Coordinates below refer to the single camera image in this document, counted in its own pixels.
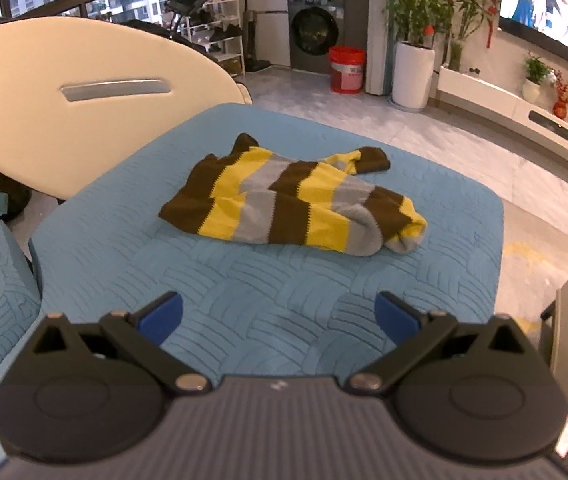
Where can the beige massage chair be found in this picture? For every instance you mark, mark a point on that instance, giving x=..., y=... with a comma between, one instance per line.
x=89, y=140

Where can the black soundbar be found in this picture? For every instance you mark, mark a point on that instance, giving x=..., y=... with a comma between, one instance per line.
x=558, y=127

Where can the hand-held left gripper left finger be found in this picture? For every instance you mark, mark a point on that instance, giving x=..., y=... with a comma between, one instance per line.
x=161, y=317

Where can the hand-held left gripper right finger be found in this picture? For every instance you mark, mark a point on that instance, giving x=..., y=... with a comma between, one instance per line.
x=393, y=315

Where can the white tall plant pot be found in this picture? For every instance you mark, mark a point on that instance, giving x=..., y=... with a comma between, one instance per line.
x=413, y=77

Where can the blue quilted sofa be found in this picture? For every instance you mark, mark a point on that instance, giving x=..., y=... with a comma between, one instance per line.
x=264, y=300

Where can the white television cabinet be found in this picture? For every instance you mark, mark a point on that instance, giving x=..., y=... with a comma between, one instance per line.
x=493, y=100

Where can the red bucket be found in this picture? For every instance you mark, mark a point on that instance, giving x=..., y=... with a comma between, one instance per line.
x=346, y=72

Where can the striped knit sweater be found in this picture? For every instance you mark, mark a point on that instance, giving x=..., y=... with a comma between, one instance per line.
x=284, y=210

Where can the bamboo plant with red ornaments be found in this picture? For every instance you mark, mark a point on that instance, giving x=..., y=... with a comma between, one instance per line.
x=468, y=15

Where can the black treadmill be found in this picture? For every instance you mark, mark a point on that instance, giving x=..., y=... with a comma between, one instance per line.
x=189, y=0

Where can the tall green plant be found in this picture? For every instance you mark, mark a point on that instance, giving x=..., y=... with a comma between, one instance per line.
x=413, y=0

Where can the small potted plant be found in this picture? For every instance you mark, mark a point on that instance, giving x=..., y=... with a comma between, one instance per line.
x=532, y=91

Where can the upright vacuum cleaner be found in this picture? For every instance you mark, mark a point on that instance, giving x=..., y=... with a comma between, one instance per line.
x=253, y=40

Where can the white shoe rack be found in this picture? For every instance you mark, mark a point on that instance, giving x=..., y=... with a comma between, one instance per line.
x=224, y=35

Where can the grey washing machine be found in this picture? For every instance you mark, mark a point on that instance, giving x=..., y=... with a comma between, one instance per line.
x=316, y=30

